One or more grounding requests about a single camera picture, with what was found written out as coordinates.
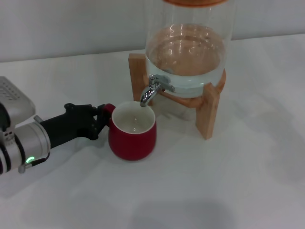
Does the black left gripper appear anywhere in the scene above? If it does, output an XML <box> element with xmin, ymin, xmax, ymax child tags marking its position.
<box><xmin>39</xmin><ymin>103</ymin><xmax>112</xmax><ymax>150</ymax></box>

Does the red ceramic cup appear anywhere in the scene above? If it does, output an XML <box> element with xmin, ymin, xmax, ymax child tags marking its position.
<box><xmin>102</xmin><ymin>101</ymin><xmax>158</xmax><ymax>162</ymax></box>

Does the chrome faucet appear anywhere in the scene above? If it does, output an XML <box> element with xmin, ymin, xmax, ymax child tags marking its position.
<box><xmin>140</xmin><ymin>74</ymin><xmax>176</xmax><ymax>107</ymax></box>

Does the glass water dispenser jar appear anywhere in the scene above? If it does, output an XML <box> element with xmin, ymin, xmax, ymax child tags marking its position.
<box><xmin>144</xmin><ymin>0</ymin><xmax>233</xmax><ymax>99</ymax></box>

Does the wooden dispenser stand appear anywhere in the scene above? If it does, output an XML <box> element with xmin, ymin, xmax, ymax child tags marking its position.
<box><xmin>128</xmin><ymin>52</ymin><xmax>226</xmax><ymax>140</ymax></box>

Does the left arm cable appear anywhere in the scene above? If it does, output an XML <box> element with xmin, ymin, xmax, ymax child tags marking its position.
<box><xmin>18</xmin><ymin>152</ymin><xmax>51</xmax><ymax>174</ymax></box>

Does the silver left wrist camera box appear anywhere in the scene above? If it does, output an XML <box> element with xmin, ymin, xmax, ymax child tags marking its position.
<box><xmin>0</xmin><ymin>76</ymin><xmax>36</xmax><ymax>125</ymax></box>

